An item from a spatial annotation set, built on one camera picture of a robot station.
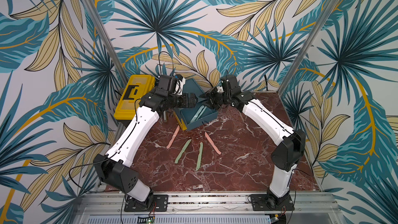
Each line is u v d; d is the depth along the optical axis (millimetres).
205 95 723
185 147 913
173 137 950
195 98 695
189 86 934
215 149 907
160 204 733
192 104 663
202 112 878
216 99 706
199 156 878
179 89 602
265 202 733
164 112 1036
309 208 749
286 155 471
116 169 392
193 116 863
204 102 796
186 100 648
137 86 982
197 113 878
